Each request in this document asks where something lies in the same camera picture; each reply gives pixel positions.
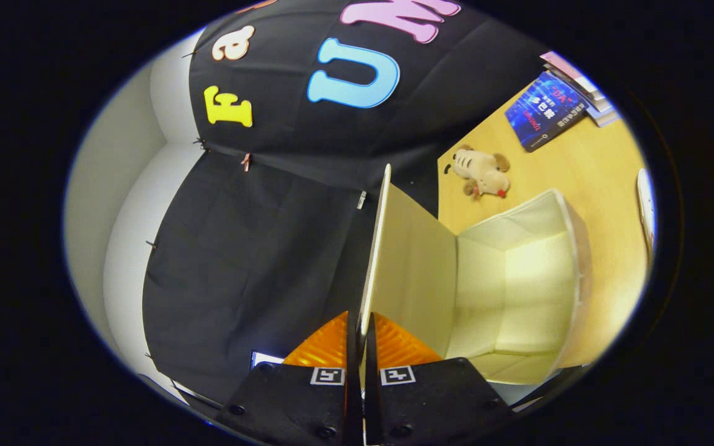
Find white striped canvas shoe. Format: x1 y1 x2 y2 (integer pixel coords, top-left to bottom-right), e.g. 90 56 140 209
636 167 657 264

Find brown plush dog toy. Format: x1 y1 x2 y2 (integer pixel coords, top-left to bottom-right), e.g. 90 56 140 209
444 145 511 200

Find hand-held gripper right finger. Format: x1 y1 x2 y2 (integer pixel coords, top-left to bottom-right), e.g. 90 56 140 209
363 312 516 445

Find grey cover book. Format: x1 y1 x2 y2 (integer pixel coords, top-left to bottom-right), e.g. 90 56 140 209
549 65 613 113

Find beige fabric storage box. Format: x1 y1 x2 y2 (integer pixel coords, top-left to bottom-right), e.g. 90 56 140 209
357 163 594 386

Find dark blue book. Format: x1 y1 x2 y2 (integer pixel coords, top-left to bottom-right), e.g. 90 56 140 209
505 70 590 153

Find computer screen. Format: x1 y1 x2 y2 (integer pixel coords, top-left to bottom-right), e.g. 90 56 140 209
250 351 286 371

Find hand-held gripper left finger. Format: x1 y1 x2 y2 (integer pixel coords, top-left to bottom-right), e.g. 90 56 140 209
216 310 363 445

